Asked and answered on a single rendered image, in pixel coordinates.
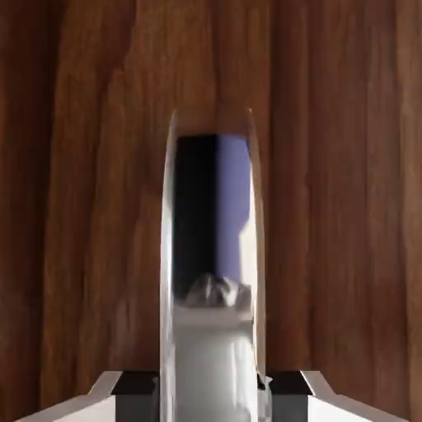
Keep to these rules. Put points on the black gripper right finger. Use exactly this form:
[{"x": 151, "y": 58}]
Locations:
[{"x": 286, "y": 392}]

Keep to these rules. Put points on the dark wood drawer front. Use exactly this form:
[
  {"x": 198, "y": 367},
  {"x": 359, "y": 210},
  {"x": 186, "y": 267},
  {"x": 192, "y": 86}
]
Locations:
[{"x": 329, "y": 165}]

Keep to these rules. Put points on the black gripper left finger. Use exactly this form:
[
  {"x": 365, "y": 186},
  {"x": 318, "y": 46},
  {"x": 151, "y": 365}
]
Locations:
[{"x": 132, "y": 392}]

